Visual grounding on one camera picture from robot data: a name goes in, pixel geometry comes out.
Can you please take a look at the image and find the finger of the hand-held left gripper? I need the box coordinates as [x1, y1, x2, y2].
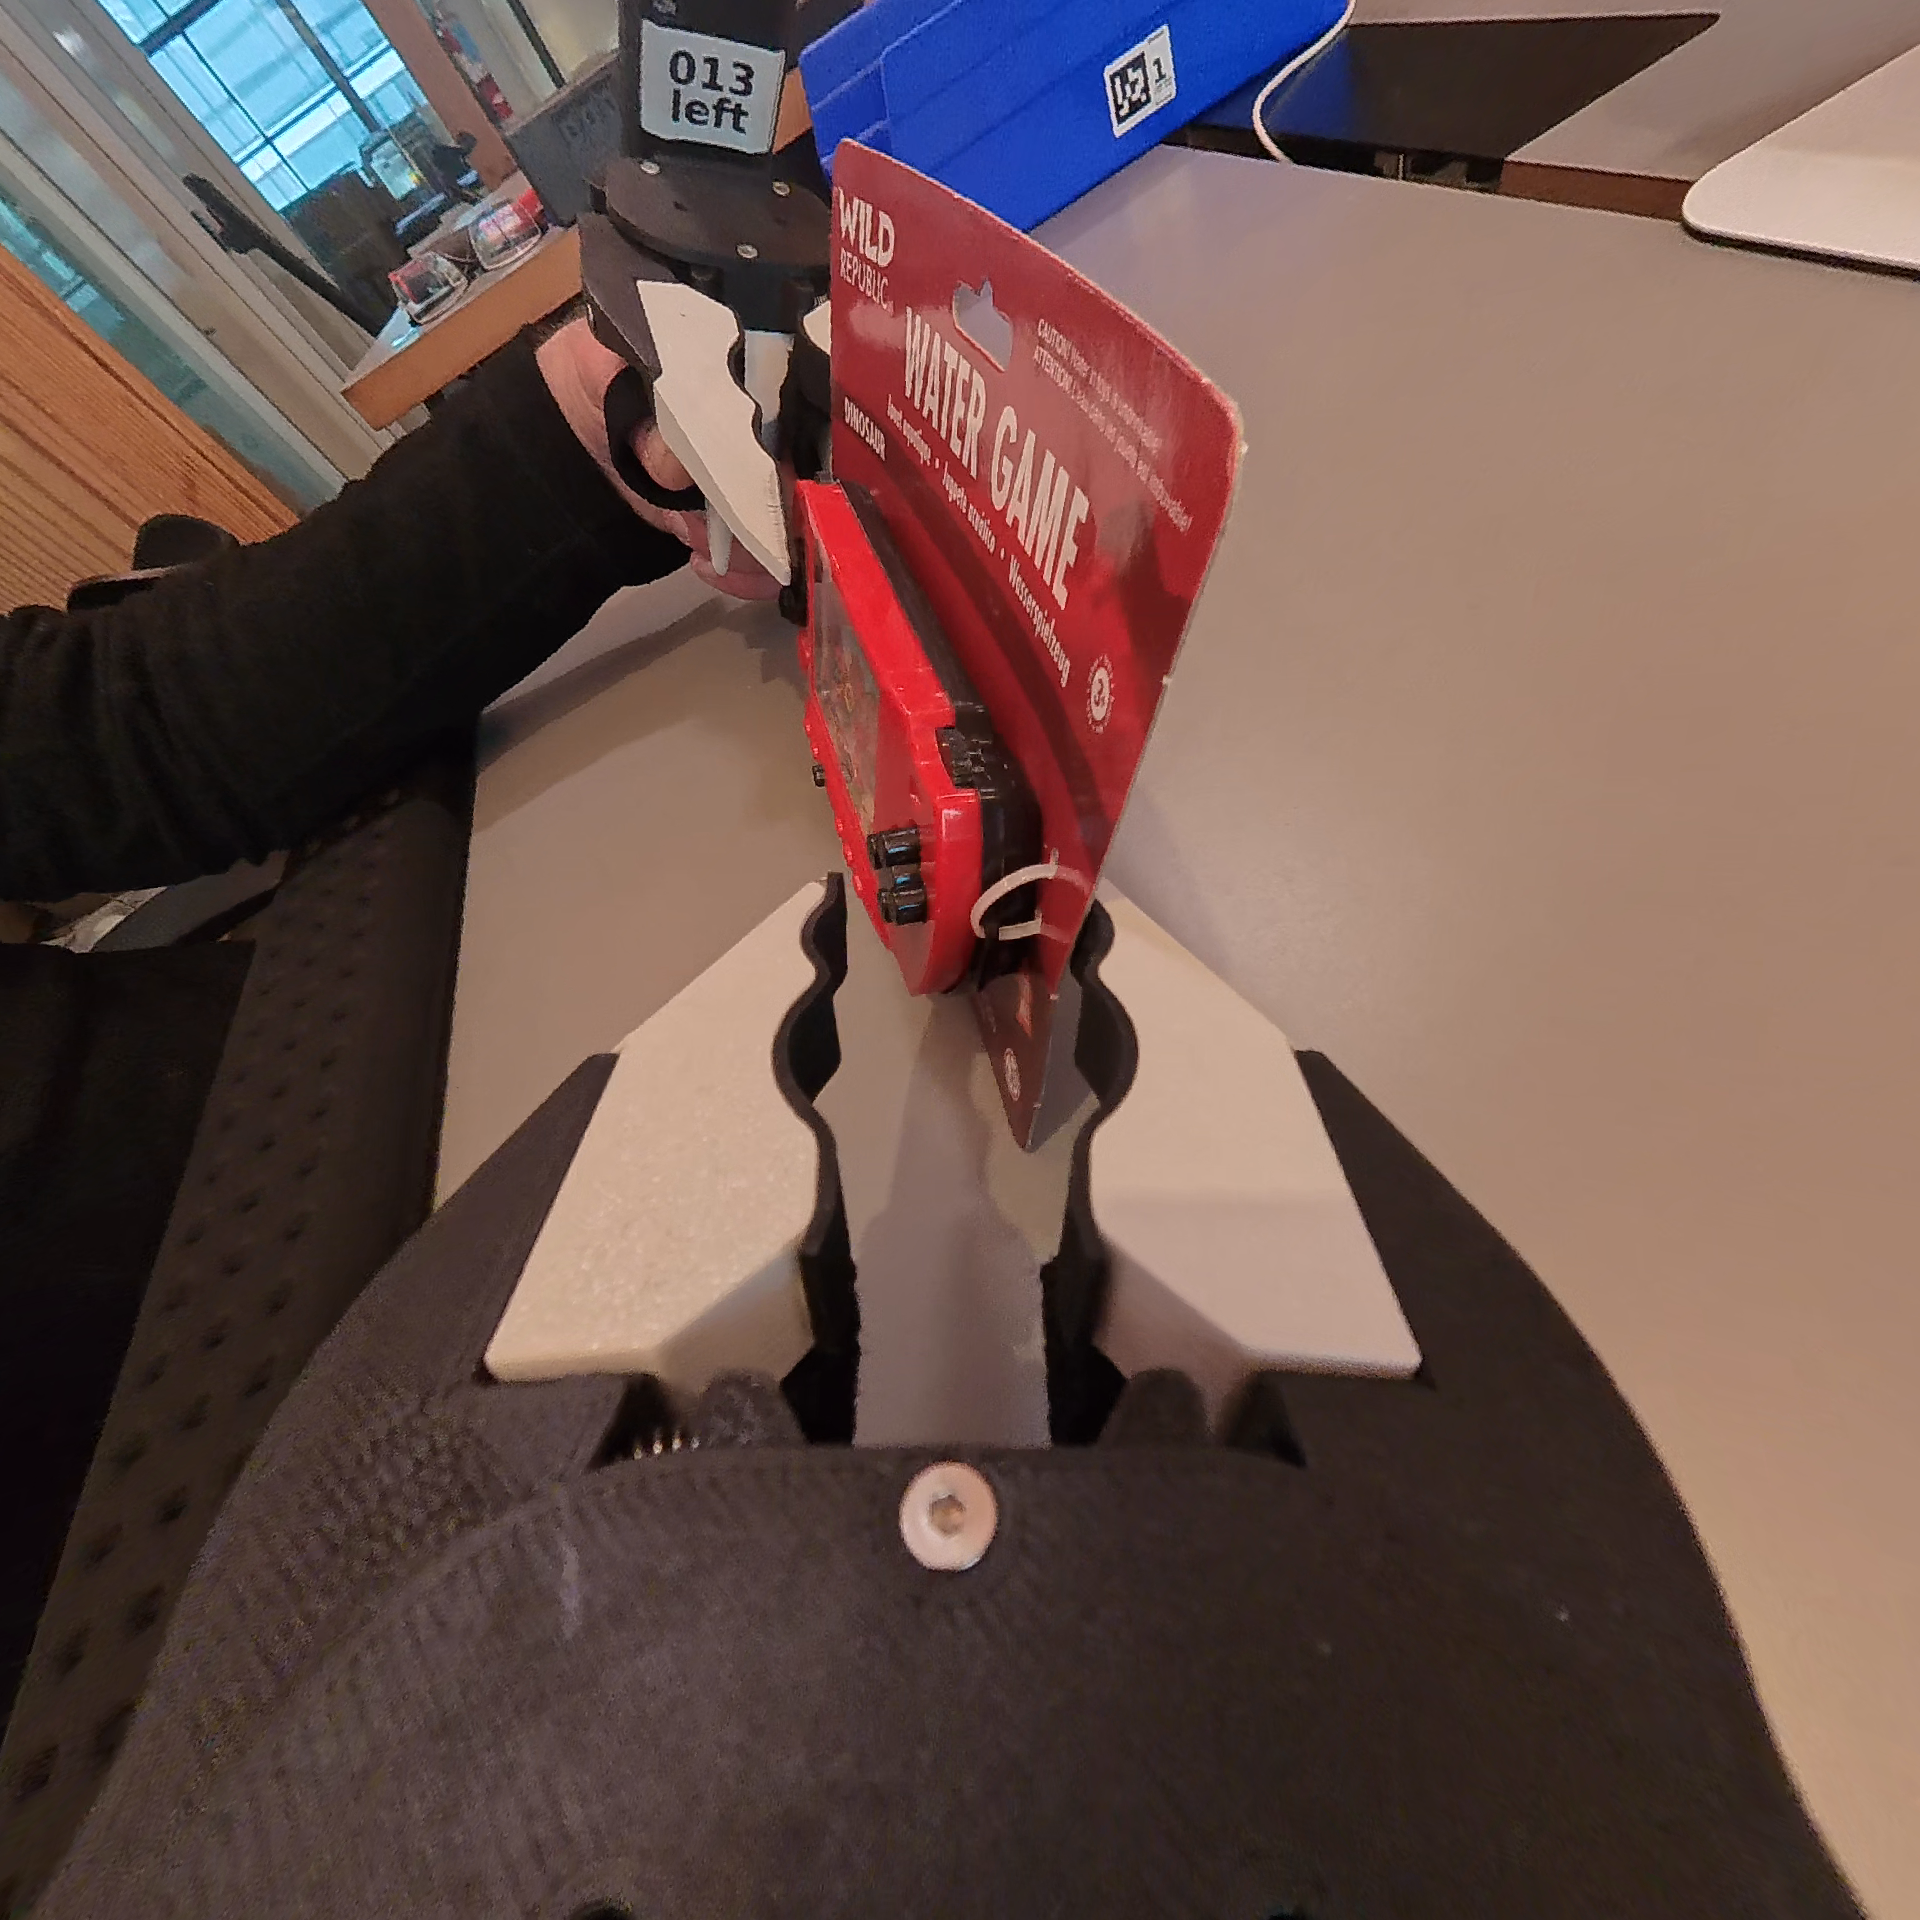
[743, 301, 838, 485]
[633, 278, 798, 591]

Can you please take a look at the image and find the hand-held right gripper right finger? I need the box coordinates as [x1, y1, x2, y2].
[1043, 898, 1425, 1451]

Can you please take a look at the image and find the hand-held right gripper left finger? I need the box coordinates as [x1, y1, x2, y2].
[479, 877, 858, 1451]

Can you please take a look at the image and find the red handheld toy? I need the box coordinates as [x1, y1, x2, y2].
[777, 136, 1252, 1157]

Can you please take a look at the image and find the person's left forearm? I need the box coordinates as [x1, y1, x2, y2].
[0, 345, 694, 903]

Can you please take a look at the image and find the person's left hand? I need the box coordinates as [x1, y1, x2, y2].
[531, 307, 710, 561]

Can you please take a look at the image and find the blue plastic bin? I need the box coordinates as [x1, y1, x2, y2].
[801, 12, 900, 160]

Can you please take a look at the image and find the blue bin with tag sticker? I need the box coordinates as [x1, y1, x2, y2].
[881, 0, 1354, 229]

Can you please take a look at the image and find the person's black clothing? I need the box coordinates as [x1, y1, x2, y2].
[0, 939, 258, 1502]

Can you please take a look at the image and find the black desk mat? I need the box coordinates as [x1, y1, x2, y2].
[1186, 12, 1722, 194]

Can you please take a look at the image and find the white cable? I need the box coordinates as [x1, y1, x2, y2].
[1252, 0, 1359, 164]

